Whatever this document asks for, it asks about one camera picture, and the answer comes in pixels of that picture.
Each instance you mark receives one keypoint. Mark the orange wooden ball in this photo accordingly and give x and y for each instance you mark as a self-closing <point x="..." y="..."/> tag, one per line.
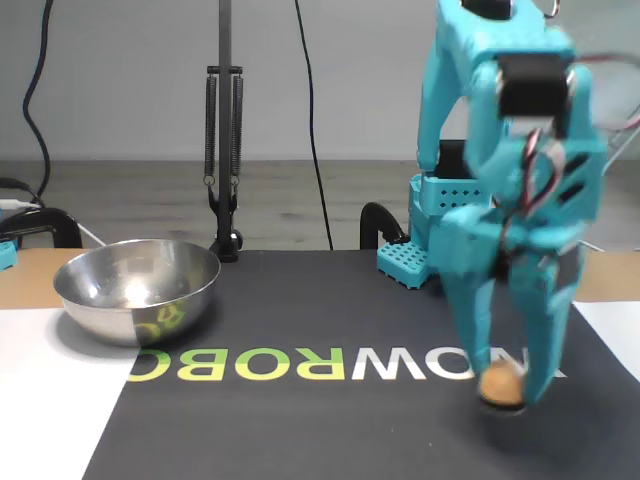
<point x="500" y="387"/>

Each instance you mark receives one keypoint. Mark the small teal object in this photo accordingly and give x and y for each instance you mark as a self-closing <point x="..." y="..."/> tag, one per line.
<point x="7" y="257"/>

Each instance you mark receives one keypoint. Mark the metal bowl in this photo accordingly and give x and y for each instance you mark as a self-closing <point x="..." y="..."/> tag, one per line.
<point x="135" y="280"/>

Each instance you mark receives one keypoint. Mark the black robot base clamp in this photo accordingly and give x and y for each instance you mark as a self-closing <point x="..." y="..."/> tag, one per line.
<point x="375" y="220"/>

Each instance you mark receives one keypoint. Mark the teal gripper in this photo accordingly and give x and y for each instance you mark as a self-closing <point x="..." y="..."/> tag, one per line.
<point x="479" y="280"/>

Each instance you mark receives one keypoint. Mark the black table clamp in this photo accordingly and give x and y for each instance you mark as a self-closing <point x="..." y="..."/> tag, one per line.
<point x="55" y="220"/>

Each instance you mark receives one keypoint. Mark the light metal frame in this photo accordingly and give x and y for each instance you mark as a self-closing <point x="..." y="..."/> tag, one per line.
<point x="622" y="145"/>

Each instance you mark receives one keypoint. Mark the teal printed robot arm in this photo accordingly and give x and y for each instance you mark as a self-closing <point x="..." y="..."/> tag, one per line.
<point x="450" y="75"/>

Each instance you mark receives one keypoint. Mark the teal robot base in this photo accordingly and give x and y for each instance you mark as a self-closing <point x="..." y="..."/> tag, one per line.
<point x="405" y="260"/>

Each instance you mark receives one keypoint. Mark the white paper sheet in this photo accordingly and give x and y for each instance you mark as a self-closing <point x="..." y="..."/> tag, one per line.
<point x="50" y="400"/>
<point x="615" y="335"/>

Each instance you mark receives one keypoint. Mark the metal stand spring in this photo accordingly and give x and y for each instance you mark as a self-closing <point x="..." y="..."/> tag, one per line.
<point x="238" y="130"/>
<point x="210" y="130"/>

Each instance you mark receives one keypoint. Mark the black mat with WOWROBO print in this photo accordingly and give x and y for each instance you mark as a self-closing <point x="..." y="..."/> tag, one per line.
<point x="300" y="425"/>

